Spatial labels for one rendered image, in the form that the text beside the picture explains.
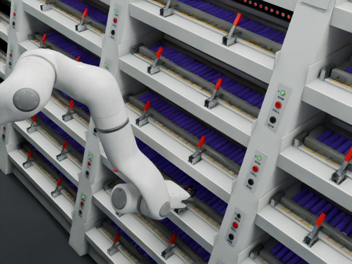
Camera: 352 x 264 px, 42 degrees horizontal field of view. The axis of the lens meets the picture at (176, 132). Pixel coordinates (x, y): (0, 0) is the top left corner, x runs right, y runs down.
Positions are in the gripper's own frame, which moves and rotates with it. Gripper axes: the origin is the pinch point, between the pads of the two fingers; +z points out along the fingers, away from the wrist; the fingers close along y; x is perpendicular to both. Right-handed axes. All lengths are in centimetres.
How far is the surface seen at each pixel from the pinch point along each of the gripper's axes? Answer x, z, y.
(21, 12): 25, -9, -113
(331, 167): 32, -6, 40
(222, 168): 14.0, -1.8, 9.2
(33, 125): -23, 4, -97
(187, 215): -7.2, -0.1, 3.3
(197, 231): -8.4, -2.2, 10.4
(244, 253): -4.4, -2.1, 27.7
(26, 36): 15, -3, -112
